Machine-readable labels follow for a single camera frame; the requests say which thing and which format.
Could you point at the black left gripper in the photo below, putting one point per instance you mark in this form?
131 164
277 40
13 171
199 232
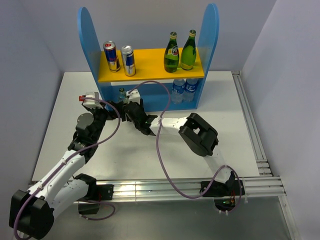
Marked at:
110 115

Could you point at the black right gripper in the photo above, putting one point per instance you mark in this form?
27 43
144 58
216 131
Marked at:
124 112

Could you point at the small clear bottle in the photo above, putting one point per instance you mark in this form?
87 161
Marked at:
122 95

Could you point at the silver blue can front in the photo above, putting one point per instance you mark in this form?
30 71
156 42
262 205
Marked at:
128 60

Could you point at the blue silver Red Bull can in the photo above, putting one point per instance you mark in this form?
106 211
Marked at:
110 51

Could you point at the green glass Perrier bottle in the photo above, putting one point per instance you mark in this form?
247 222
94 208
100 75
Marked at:
171 54

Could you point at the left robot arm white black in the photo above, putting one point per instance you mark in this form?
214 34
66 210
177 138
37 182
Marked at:
33 212

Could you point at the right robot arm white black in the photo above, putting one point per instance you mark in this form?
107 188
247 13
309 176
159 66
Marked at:
199 136

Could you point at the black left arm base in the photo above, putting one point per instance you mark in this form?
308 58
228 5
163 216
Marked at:
95 200

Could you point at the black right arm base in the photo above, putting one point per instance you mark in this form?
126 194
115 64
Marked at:
226 194

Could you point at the blue and yellow wooden shelf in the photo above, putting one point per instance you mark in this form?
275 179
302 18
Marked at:
149 62

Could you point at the clear Pocari Sweat bottle left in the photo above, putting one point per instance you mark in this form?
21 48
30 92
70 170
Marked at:
178 88

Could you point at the clear pocari sweat bottle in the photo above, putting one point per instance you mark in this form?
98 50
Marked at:
178 88
190 89

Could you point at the clear Pocari Sweat bottle right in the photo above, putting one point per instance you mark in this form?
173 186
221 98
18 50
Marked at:
190 89

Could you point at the green glass bottle yellow label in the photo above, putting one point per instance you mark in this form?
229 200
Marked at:
189 52

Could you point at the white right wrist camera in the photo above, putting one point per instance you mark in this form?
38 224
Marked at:
133 96

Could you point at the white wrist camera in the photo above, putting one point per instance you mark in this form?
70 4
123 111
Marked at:
90 100
133 96

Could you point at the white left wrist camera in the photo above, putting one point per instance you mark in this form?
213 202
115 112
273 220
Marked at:
90 100

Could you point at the aluminium mounting rail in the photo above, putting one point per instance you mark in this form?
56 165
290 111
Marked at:
152 190

